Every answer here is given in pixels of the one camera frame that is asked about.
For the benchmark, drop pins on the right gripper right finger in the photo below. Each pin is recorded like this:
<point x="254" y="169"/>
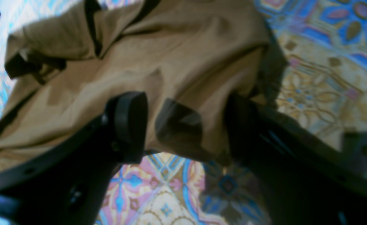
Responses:
<point x="299" y="186"/>

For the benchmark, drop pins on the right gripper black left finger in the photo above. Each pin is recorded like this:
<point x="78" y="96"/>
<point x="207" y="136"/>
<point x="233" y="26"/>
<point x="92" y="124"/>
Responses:
<point x="67" y="184"/>

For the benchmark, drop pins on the patterned tile tablecloth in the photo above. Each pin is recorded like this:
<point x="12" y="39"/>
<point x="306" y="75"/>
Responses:
<point x="319" y="87"/>

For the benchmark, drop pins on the brown t-shirt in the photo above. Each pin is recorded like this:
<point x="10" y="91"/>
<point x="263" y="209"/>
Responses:
<point x="188" y="56"/>

